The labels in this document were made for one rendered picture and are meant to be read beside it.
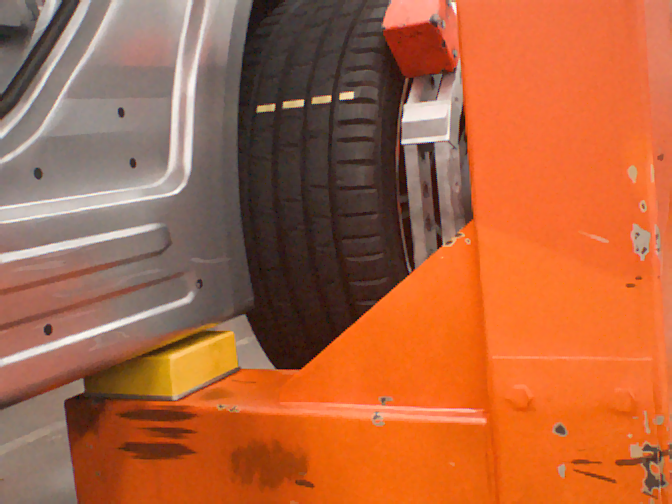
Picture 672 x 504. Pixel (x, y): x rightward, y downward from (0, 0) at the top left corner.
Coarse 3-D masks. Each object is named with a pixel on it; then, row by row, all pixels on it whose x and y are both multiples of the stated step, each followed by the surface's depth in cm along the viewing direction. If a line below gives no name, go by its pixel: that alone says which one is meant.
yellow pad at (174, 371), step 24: (192, 336) 117; (216, 336) 115; (144, 360) 108; (168, 360) 107; (192, 360) 110; (216, 360) 114; (96, 384) 112; (120, 384) 110; (144, 384) 109; (168, 384) 107; (192, 384) 110
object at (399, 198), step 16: (400, 96) 130; (400, 112) 129; (400, 128) 135; (464, 128) 158; (400, 144) 138; (464, 144) 158; (400, 160) 178; (432, 160) 145; (400, 176) 146; (432, 176) 156; (400, 192) 138; (432, 192) 155; (400, 208) 129; (400, 224) 128; (400, 240) 128
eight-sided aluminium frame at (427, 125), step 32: (416, 96) 125; (448, 96) 123; (416, 128) 122; (448, 128) 121; (416, 160) 123; (448, 160) 121; (416, 192) 124; (448, 192) 122; (416, 224) 124; (448, 224) 122; (416, 256) 125
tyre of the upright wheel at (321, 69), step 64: (320, 0) 141; (384, 0) 132; (256, 64) 134; (320, 64) 128; (384, 64) 125; (256, 128) 129; (320, 128) 124; (384, 128) 124; (256, 192) 128; (320, 192) 123; (384, 192) 123; (256, 256) 130; (320, 256) 125; (384, 256) 123; (256, 320) 134; (320, 320) 130
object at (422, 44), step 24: (408, 0) 123; (432, 0) 121; (384, 24) 122; (408, 24) 120; (432, 24) 119; (456, 24) 125; (408, 48) 123; (432, 48) 122; (456, 48) 125; (408, 72) 127; (432, 72) 126
